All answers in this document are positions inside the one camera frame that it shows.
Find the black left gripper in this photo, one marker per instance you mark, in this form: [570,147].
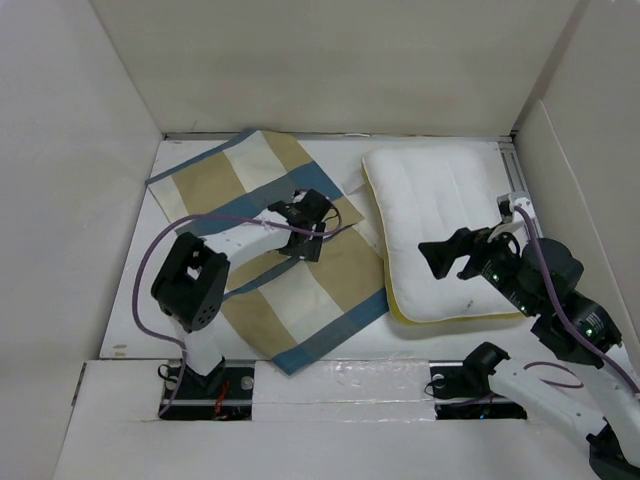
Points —
[306,251]

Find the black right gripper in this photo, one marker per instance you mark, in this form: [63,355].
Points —
[440,254]

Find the white pillow yellow edge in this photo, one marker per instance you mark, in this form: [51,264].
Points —
[425,194]

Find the plaid beige blue pillowcase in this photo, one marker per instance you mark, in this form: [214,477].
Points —
[292,311]

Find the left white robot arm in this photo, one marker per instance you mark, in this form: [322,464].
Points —
[192,281]

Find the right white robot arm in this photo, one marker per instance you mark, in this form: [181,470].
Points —
[540,280]

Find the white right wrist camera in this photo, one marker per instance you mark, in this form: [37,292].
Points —
[510,205]

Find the aluminium rail right side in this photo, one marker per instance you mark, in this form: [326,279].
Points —
[512,167]

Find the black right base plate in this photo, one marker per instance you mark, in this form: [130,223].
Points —
[456,398]

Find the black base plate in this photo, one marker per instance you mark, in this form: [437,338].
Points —
[224,395]
[456,398]

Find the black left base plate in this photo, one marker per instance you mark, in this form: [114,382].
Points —
[224,395]

